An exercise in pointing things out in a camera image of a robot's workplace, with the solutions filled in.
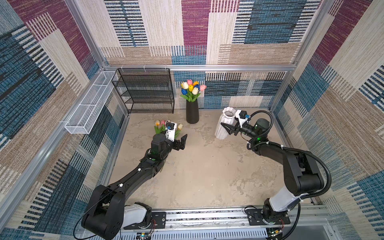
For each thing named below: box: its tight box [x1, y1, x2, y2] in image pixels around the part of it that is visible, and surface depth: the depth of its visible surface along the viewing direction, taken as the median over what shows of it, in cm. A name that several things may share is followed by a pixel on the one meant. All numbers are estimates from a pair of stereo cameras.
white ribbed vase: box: [214, 107, 236, 140], surface depth 81 cm
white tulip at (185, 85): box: [182, 81, 189, 90], surface depth 93 cm
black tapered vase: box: [186, 99, 199, 124], surface depth 110 cm
